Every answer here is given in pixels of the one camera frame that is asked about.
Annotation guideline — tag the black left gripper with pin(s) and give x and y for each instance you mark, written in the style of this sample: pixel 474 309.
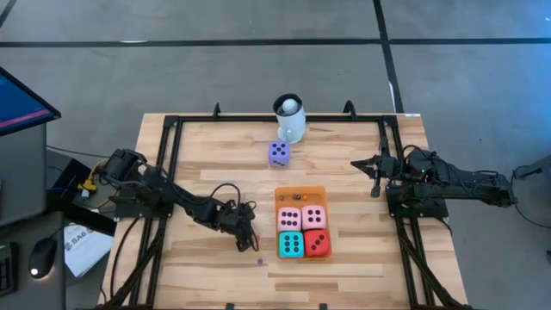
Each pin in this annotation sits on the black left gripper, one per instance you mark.
pixel 241 217

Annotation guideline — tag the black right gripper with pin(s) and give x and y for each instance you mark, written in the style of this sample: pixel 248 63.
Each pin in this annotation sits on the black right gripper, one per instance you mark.
pixel 391 167

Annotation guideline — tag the green foam die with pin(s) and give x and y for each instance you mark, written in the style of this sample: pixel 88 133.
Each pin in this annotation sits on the green foam die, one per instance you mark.
pixel 291 245

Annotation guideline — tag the pink foam die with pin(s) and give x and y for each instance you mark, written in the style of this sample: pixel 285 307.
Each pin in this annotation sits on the pink foam die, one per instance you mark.
pixel 289 219
pixel 313 217

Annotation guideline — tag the orange plastic tray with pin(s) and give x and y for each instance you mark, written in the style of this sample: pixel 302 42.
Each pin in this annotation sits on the orange plastic tray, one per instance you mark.
pixel 318 194

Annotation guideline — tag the red foam die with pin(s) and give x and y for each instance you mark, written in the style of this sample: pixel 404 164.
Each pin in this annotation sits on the red foam die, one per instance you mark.
pixel 317 243

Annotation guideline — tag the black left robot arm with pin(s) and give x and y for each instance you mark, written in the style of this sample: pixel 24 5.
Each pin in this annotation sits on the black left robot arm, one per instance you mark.
pixel 172 194

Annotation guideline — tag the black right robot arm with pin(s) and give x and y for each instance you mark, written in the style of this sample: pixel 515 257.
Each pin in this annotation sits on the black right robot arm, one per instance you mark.
pixel 465 181

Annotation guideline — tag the white cylinder container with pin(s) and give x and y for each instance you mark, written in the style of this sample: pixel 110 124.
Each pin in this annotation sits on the white cylinder container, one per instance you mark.
pixel 292 125

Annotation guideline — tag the purple foam die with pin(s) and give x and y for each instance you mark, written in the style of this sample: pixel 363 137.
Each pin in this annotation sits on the purple foam die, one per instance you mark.
pixel 279 150

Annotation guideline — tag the white ball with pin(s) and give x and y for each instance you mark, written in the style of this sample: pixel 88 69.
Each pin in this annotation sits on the white ball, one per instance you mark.
pixel 290 106

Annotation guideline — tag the white printed paper sheet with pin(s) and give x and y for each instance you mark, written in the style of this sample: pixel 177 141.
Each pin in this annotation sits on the white printed paper sheet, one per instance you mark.
pixel 86 254

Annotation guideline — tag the black floor plate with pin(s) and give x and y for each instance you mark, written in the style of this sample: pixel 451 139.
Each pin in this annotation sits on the black floor plate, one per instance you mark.
pixel 64 202

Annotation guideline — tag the black computer mouse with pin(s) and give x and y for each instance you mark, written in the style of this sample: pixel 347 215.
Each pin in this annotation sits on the black computer mouse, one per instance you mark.
pixel 43 256

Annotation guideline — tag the grey desk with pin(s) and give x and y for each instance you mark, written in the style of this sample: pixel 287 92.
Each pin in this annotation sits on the grey desk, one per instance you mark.
pixel 43 301

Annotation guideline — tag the grey computer case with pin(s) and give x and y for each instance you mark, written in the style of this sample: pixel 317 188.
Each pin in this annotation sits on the grey computer case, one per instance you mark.
pixel 21 172

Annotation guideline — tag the black keyboard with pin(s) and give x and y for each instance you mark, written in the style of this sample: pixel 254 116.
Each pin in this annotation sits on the black keyboard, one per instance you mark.
pixel 8 269

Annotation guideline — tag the computer monitor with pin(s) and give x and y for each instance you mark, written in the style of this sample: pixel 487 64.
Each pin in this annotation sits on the computer monitor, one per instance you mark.
pixel 21 107

